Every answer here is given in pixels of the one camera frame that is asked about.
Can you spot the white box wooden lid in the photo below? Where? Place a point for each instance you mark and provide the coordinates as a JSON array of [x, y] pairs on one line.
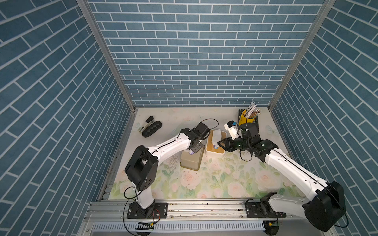
[[210, 149]]

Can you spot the black glasses case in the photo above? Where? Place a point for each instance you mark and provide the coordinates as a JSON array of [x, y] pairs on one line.
[[151, 129]]

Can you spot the beige black stapler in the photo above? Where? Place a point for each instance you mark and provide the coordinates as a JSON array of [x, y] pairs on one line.
[[147, 123]]

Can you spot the white tissue box base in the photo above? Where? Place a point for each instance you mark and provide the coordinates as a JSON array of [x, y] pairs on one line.
[[223, 136]]

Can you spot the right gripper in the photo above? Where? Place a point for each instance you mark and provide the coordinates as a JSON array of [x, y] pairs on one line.
[[228, 144]]

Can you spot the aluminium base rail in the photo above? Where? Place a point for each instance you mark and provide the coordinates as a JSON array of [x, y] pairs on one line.
[[215, 217]]

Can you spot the black book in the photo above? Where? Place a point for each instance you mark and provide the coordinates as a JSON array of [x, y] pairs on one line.
[[257, 122]]

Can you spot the beige tissue box base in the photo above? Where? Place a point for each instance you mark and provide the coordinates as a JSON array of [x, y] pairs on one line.
[[191, 162]]

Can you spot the yellow pen cup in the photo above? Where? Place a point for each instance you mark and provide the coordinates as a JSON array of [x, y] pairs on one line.
[[243, 119]]

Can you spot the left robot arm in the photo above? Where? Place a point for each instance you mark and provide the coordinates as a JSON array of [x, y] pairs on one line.
[[142, 168]]

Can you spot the blue white tissue pack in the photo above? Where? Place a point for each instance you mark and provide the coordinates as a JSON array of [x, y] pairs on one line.
[[216, 137]]

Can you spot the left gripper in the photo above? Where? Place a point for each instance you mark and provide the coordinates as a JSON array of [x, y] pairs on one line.
[[198, 147]]

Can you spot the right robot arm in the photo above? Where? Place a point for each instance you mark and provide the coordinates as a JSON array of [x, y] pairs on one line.
[[324, 202]]

